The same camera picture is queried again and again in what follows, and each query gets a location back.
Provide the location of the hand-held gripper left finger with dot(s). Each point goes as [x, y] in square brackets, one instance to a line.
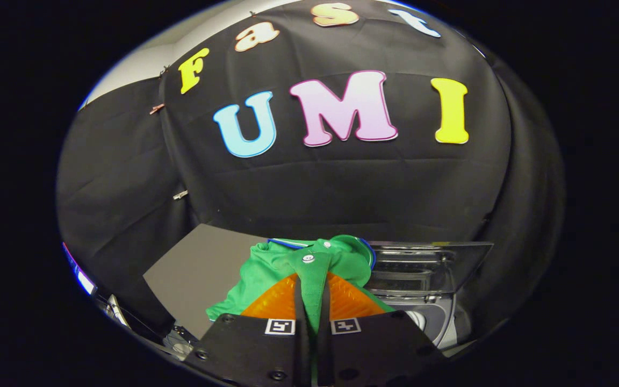
[250, 355]

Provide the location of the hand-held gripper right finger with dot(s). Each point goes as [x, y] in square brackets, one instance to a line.
[374, 355]

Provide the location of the silver washing machine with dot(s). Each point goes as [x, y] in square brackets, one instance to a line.
[438, 322]

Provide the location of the green polo shirt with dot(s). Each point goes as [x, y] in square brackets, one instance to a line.
[266, 269]

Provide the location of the black backdrop cloth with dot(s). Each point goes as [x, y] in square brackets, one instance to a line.
[342, 188]

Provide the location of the white clip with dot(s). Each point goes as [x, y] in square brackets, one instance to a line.
[180, 194]

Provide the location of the pink clip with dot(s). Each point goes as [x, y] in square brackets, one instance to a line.
[156, 108]

